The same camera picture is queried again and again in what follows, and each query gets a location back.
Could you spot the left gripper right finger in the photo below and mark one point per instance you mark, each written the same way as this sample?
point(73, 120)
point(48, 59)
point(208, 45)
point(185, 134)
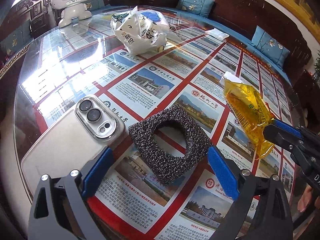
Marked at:
point(226, 170)

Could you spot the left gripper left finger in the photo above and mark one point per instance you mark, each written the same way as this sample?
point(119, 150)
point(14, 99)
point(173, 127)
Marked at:
point(94, 171)

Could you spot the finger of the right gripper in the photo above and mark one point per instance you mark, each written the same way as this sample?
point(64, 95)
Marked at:
point(288, 140)
point(287, 127)

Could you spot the yellow plastic wrapper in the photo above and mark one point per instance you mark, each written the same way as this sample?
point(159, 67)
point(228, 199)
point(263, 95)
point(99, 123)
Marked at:
point(251, 111)

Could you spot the person's right hand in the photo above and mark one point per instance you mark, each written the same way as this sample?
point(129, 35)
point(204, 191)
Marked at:
point(305, 199)

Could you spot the smartphone in clear case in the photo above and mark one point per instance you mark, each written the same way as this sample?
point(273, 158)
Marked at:
point(77, 137)

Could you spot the blue embroidered pillow near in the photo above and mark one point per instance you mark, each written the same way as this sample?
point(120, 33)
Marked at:
point(269, 46)

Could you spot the blue embroidered pillow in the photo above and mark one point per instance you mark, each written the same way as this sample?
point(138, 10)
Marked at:
point(269, 46)
point(197, 7)

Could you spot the carved wooden coffee table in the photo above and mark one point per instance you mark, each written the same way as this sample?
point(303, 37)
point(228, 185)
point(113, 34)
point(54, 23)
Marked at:
point(46, 90)

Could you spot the white tissue packet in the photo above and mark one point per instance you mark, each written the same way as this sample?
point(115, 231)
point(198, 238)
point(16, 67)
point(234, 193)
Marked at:
point(217, 34)

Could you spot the long wooden sofa blue cushion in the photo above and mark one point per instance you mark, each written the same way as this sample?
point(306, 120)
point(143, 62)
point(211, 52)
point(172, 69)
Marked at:
point(243, 16)

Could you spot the blue embroidered pillow far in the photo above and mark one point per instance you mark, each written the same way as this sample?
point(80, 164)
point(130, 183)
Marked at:
point(197, 7)

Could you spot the white printed plastic bag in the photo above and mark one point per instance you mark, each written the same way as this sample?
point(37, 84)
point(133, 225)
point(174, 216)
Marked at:
point(136, 32)

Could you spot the white bag with blue print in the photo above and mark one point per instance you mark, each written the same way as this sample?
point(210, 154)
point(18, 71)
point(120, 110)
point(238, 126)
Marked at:
point(160, 23)

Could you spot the wooden armchair with blue pillow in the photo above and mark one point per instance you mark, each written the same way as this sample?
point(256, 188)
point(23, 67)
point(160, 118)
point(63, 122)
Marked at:
point(26, 21)

